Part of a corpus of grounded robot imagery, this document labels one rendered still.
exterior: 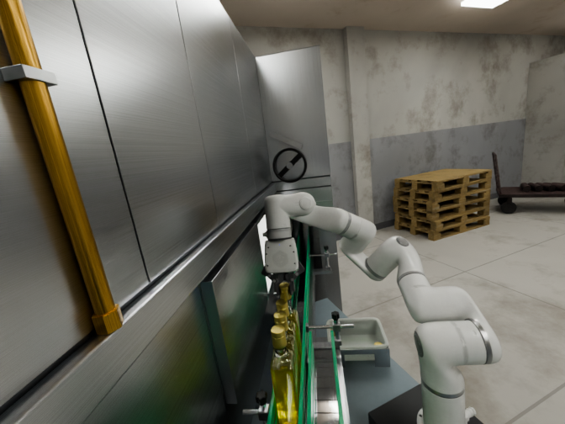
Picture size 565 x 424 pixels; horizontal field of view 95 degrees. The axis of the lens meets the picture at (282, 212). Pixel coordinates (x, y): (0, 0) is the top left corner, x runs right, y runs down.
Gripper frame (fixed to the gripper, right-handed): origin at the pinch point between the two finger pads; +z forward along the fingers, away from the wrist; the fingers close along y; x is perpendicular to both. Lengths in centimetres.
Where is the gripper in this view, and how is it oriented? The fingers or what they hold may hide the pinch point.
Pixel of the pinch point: (284, 288)
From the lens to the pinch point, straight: 83.0
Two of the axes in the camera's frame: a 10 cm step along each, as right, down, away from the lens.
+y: 9.9, -1.0, -1.3
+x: 1.3, 0.2, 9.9
